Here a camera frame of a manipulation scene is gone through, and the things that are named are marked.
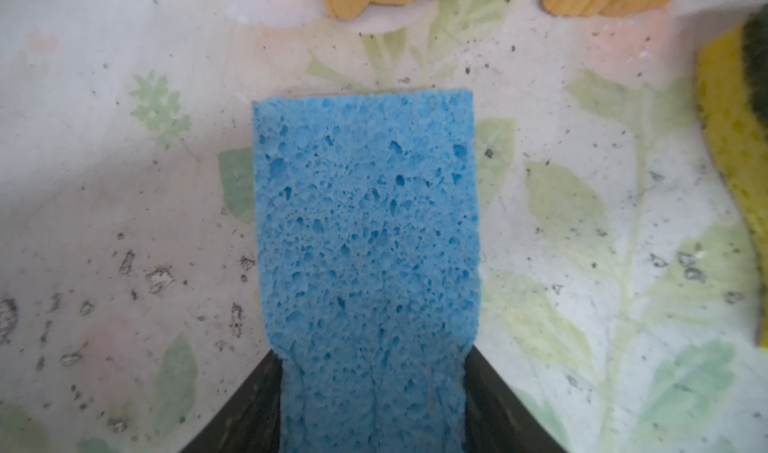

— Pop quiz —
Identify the blue cellulose sponge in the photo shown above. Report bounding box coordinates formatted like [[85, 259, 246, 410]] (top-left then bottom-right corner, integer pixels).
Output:
[[252, 89, 481, 452]]

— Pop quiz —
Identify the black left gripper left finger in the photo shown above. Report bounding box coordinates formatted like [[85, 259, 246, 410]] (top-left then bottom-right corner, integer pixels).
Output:
[[181, 351, 282, 453]]

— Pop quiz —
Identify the dark green scouring sponge left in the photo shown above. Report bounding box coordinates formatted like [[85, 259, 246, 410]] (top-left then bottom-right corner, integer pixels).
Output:
[[695, 8, 768, 349]]

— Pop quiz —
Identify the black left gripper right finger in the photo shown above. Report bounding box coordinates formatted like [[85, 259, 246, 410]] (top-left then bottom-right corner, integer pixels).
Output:
[[464, 348, 565, 453]]

